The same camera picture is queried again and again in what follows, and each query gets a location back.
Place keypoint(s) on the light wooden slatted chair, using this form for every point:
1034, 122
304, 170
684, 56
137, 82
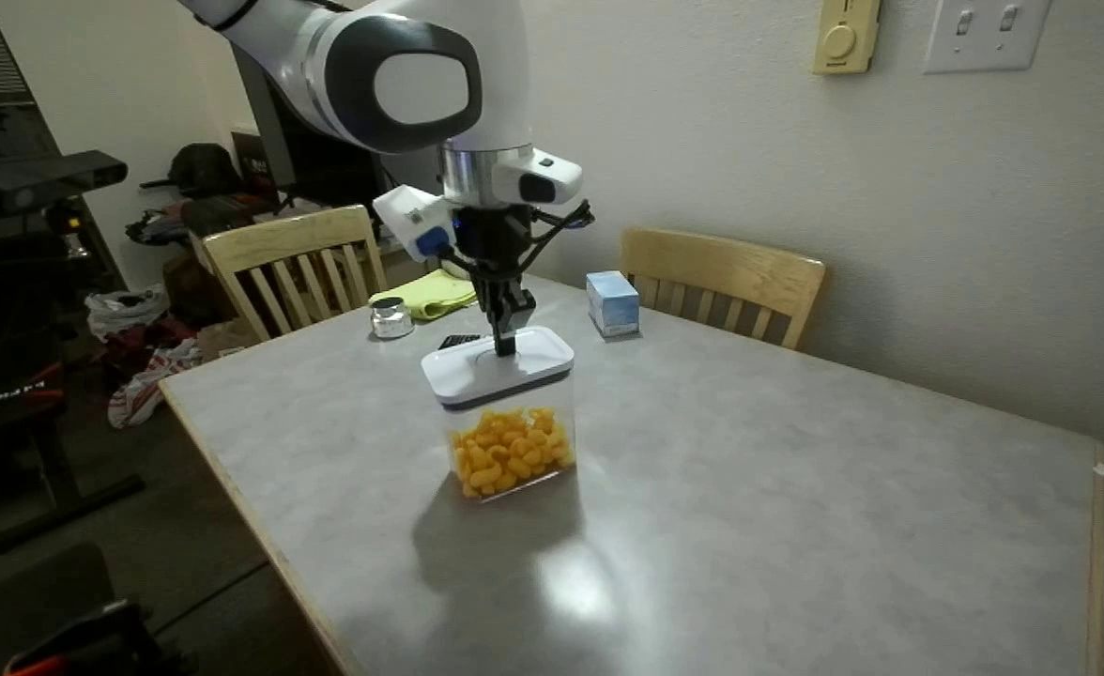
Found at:
726, 265
289, 237

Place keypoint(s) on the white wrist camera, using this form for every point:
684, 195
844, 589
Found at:
418, 224

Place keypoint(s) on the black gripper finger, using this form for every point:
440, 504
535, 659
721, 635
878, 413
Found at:
520, 304
495, 304

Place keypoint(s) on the lime green cloth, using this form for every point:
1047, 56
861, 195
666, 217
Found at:
433, 295

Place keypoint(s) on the black metal stand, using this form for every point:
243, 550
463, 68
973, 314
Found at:
52, 491

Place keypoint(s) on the pile of clothes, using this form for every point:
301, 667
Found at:
142, 359

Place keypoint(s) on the white rectangular container lid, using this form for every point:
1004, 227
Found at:
481, 374

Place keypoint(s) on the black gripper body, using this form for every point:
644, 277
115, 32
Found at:
498, 237

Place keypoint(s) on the white light switch plate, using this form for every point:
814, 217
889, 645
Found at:
990, 32

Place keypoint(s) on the black camera bar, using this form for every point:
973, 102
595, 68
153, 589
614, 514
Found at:
45, 180

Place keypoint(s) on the red and black object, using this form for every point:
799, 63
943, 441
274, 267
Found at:
89, 645

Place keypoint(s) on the round silver metal tin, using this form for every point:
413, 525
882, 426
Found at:
388, 322

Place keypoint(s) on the dark backpack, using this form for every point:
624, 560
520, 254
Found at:
199, 170

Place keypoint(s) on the light blue small box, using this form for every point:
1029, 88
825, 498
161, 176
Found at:
614, 306

